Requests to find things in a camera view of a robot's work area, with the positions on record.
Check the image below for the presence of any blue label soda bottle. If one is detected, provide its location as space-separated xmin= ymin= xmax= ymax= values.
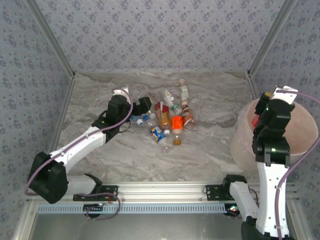
xmin=144 ymin=114 xmax=174 ymax=154

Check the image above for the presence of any pink round bin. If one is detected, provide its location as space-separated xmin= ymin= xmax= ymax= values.
xmin=229 ymin=97 xmax=320 ymax=173

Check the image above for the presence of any small blue label bottle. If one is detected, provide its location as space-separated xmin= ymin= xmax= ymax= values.
xmin=129 ymin=114 xmax=146 ymax=127

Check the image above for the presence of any red yellow label bottle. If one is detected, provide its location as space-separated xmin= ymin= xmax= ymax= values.
xmin=154 ymin=101 xmax=173 ymax=136

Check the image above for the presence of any clear bottle green neck band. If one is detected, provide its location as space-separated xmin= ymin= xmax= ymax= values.
xmin=162 ymin=89 xmax=183 ymax=116

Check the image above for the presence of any orange label bottle gold cap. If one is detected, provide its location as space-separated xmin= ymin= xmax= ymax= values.
xmin=171 ymin=114 xmax=185 ymax=147

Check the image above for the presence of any clear bottle beige cap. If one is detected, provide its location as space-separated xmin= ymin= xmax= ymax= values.
xmin=178 ymin=78 xmax=190 ymax=102

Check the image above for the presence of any brown label drink bottle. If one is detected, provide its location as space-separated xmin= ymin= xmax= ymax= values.
xmin=181 ymin=99 xmax=196 ymax=129

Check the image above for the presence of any black controller board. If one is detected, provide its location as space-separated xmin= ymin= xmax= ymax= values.
xmin=83 ymin=203 xmax=105 ymax=213
xmin=224 ymin=203 xmax=241 ymax=218

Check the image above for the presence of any grey metal panel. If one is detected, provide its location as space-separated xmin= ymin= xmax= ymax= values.
xmin=34 ymin=213 xmax=245 ymax=240

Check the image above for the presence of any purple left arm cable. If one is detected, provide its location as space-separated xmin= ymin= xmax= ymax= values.
xmin=23 ymin=87 xmax=135 ymax=197

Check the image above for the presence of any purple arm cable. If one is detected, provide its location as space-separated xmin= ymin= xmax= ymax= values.
xmin=274 ymin=89 xmax=320 ymax=240
xmin=23 ymin=87 xmax=135 ymax=197

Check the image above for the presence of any aluminium table side rail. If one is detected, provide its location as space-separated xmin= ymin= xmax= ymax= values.
xmin=47 ymin=73 xmax=76 ymax=153
xmin=246 ymin=72 xmax=262 ymax=102

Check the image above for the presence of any aluminium frame post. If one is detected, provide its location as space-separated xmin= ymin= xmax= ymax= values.
xmin=246 ymin=0 xmax=300 ymax=76
xmin=23 ymin=0 xmax=76 ymax=76

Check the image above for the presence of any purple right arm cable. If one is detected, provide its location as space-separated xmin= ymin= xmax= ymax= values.
xmin=274 ymin=89 xmax=320 ymax=240

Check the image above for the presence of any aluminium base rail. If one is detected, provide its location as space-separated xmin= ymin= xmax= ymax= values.
xmin=24 ymin=181 xmax=298 ymax=204

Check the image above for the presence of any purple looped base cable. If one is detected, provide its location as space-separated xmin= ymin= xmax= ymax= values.
xmin=73 ymin=191 xmax=122 ymax=221

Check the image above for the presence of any aluminium frame rail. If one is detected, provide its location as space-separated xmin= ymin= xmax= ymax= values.
xmin=12 ymin=199 xmax=38 ymax=240
xmin=286 ymin=197 xmax=312 ymax=240

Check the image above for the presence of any slotted cable duct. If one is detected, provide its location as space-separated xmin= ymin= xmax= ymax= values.
xmin=36 ymin=202 xmax=227 ymax=215

